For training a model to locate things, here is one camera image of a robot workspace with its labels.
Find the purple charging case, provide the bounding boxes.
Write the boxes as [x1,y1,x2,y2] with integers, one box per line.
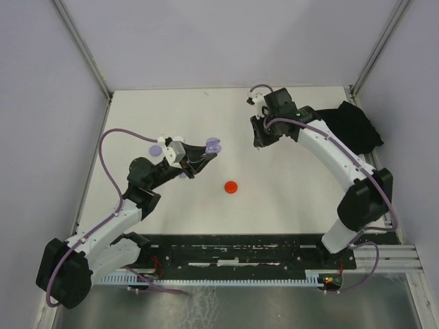
[149,145,163,157]
[205,137,222,154]

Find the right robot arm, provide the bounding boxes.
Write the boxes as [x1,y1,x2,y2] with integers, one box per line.
[247,86,393,268]

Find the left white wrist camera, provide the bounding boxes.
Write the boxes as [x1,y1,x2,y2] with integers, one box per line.
[157,137,185,169]

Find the right aluminium frame post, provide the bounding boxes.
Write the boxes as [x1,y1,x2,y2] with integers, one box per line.
[350,0,412,98]

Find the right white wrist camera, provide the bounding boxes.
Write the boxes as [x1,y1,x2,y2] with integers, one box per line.
[246,91,266,108]

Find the aluminium frame post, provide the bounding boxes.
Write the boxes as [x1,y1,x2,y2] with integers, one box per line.
[350,0,412,98]
[53,0,114,100]

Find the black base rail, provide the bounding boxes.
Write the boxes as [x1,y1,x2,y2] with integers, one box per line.
[131,234,357,281]

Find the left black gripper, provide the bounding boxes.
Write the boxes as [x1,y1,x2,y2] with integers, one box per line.
[149,141,217,190]

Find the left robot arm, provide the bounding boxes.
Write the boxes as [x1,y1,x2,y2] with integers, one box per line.
[36,138,217,309]

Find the black cloth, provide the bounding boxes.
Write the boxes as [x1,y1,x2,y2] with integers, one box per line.
[317,101,384,155]

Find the red earbud charging case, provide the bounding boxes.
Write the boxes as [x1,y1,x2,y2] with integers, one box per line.
[224,180,238,194]

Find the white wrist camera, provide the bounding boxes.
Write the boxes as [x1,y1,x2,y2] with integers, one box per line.
[246,91,266,108]
[157,137,185,169]

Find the left aluminium frame post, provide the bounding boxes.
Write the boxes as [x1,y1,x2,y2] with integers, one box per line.
[53,0,114,100]

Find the light blue cable duct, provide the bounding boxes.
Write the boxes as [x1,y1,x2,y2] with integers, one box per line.
[91,270,325,287]

